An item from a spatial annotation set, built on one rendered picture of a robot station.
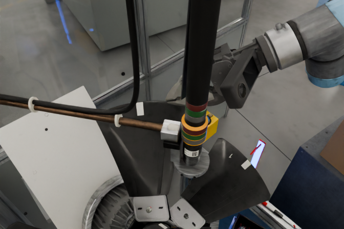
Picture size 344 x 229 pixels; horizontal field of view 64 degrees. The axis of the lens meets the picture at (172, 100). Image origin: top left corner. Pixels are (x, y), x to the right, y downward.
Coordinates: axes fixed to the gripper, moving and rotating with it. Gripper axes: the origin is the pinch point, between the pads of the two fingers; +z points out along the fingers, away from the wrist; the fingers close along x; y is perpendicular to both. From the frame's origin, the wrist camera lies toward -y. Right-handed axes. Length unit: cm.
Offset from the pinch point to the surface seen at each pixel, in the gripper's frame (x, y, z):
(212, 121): -37, 46, 5
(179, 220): -32.8, 0.6, 15.3
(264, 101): -129, 193, -18
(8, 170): -15, 33, 88
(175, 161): -8.6, -7.3, 3.2
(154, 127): 0.3, -8.0, 2.6
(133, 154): -11.4, 4.6, 17.1
